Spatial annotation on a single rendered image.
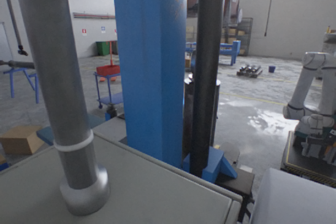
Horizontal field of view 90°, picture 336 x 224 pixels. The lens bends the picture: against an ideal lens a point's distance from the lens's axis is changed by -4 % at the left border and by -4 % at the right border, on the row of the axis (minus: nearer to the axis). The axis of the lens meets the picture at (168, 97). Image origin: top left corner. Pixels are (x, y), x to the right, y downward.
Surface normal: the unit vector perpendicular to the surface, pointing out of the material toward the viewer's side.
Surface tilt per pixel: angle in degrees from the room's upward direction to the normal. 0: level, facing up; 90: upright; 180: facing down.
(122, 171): 0
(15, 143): 90
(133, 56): 90
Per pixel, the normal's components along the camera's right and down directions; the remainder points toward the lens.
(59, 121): 0.03, 0.37
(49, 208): 0.00, -0.93
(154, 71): -0.54, 0.31
